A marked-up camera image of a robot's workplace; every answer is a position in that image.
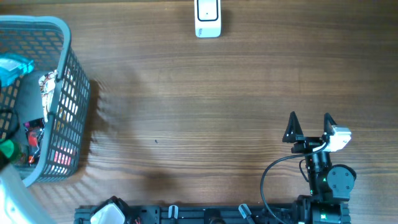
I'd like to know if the blue mouthwash bottle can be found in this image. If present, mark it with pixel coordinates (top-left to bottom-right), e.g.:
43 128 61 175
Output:
1 54 35 88

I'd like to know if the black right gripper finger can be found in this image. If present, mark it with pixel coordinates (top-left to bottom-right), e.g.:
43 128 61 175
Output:
323 113 336 135
282 111 303 143

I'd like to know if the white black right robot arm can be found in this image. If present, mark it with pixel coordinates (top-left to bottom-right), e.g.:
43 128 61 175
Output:
282 112 356 223

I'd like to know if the green lid jar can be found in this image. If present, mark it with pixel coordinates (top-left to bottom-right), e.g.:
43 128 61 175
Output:
1 139 29 166

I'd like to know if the black mounting rail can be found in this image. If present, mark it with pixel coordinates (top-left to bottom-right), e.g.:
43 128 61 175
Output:
73 204 297 224

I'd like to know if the white barcode scanner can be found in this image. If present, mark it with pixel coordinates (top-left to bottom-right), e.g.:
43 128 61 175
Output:
194 0 221 39

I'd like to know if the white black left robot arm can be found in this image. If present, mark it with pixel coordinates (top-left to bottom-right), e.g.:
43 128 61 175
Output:
1 162 136 224

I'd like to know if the black red snack wrapper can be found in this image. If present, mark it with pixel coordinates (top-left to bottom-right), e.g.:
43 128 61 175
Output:
23 118 45 166

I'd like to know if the white brown cookie bag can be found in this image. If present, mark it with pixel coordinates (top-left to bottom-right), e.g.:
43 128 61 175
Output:
39 70 58 123

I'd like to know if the grey plastic mesh basket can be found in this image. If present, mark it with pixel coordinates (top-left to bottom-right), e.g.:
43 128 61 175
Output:
1 16 91 186

